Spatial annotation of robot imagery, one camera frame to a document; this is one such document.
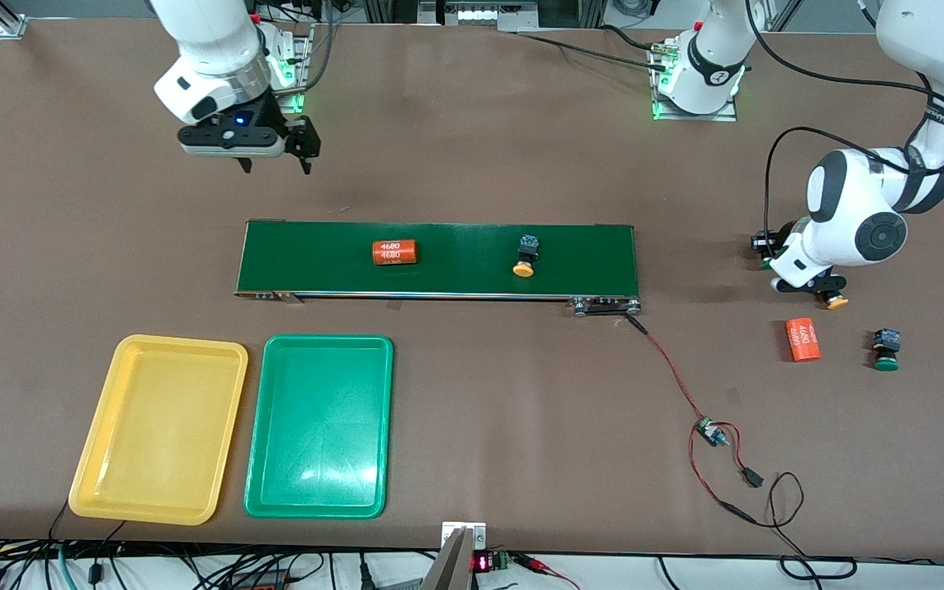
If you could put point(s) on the yellow mushroom push button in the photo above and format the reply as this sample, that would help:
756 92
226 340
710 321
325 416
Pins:
836 302
525 268

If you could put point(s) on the orange cylinder white 4680 print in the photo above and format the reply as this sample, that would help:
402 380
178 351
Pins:
394 252
803 340

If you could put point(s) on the green mushroom push button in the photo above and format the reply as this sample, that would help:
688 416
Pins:
887 340
764 264

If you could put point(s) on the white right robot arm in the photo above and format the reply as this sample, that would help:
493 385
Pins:
210 41

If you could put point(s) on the small speed controller board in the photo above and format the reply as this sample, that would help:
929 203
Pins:
710 430

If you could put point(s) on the green conveyor belt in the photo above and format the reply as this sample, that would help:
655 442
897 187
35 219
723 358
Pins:
456 283

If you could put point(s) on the aluminium corner profile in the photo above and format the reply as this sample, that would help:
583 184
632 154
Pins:
9 23

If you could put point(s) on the green plastic tray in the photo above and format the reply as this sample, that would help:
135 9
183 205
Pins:
320 426

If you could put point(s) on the yellow plastic tray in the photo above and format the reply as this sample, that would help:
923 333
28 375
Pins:
161 426

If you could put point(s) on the red clip lead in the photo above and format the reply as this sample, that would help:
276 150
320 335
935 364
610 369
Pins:
537 564

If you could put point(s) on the black orange power adapter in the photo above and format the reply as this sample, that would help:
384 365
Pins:
263 583

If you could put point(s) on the red LED display module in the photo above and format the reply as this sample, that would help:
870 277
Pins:
482 563

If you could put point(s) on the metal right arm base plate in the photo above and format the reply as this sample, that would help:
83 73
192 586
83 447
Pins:
303 65

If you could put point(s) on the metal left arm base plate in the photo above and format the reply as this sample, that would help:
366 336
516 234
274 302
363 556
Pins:
730 111

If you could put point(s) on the aluminium frame structure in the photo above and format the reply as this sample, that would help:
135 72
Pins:
480 15

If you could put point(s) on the small metal bracket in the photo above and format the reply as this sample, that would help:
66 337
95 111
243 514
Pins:
476 533

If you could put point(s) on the grey camera mount pole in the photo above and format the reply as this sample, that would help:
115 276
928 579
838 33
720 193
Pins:
449 569

